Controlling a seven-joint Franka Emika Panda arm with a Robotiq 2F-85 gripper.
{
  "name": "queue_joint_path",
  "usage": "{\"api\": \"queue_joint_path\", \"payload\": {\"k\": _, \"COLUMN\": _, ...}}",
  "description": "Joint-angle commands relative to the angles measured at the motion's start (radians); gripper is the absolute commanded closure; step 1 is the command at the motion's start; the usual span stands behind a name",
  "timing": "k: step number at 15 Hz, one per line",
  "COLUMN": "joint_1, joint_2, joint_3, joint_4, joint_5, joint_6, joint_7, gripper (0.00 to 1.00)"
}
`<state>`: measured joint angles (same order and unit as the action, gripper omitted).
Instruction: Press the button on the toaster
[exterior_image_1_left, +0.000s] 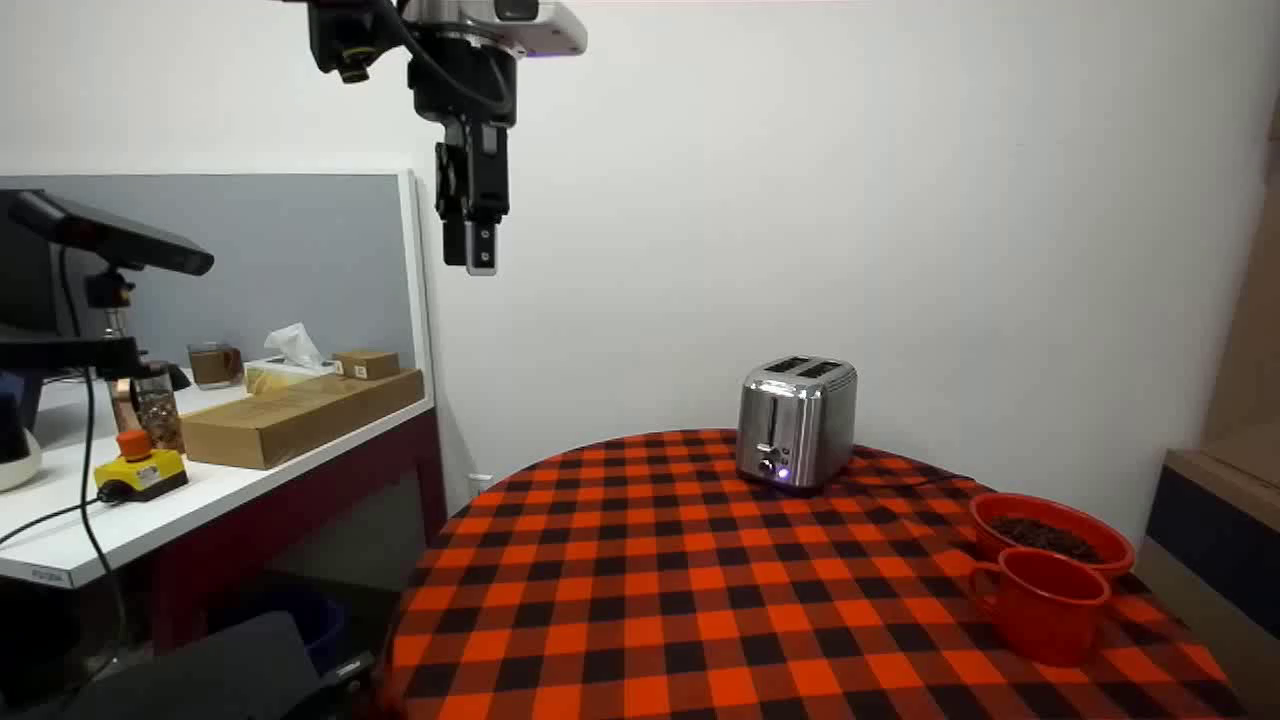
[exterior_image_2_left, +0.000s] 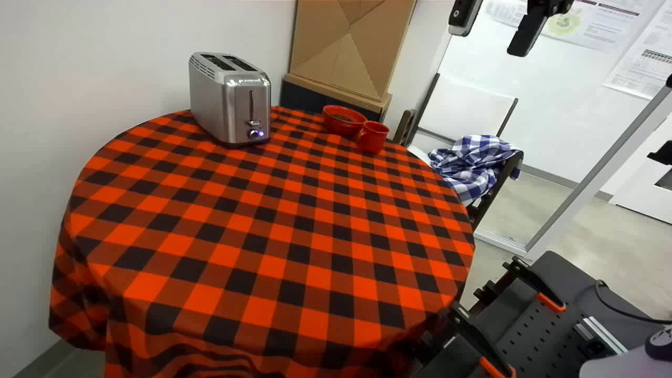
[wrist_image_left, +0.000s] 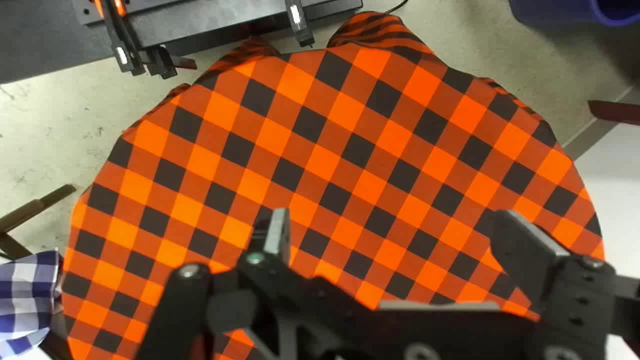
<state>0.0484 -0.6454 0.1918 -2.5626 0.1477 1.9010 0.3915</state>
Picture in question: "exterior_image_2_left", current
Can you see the red cup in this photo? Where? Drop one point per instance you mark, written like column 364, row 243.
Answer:
column 372, row 138

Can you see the white paper sheet on wall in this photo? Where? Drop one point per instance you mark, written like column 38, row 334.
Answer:
column 647, row 64

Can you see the blue white checkered cloth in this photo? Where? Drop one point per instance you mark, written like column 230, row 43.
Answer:
column 472, row 164

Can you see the black chair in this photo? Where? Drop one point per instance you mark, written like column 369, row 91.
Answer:
column 509, row 172

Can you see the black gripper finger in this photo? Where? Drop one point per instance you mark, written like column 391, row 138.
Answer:
column 526, row 34
column 463, row 16

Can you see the red black checkered tablecloth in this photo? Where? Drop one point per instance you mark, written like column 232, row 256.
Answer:
column 290, row 260

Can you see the silver two-slot toaster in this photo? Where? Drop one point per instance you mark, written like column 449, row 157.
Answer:
column 230, row 97

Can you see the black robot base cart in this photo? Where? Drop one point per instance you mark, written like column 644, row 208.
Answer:
column 545, row 320

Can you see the cardboard box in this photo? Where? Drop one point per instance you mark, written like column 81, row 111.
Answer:
column 350, row 45

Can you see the poster with green circle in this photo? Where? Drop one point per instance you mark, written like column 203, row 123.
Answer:
column 592, row 25

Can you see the white metal pole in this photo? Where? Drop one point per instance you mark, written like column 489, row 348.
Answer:
column 652, row 116

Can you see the red bowl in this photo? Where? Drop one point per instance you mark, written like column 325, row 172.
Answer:
column 344, row 120

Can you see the white whiteboard panel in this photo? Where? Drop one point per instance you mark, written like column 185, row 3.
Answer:
column 459, row 109

